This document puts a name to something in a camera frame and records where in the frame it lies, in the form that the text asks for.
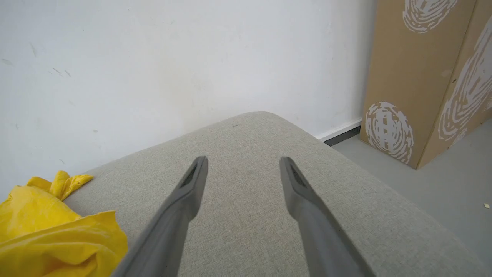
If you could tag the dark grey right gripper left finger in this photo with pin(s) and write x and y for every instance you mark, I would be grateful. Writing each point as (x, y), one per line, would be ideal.
(169, 227)

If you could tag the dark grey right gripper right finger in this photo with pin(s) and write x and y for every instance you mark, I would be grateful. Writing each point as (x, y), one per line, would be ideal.
(319, 231)

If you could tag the yellow cartoon face t-shirt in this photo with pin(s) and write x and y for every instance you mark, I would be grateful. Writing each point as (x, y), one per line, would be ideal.
(50, 238)

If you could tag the brown cardboard box white prints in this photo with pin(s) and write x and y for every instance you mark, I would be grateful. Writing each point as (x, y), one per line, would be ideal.
(415, 69)

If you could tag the white wall baseboard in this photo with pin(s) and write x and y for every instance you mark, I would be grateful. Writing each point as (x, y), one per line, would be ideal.
(338, 132)

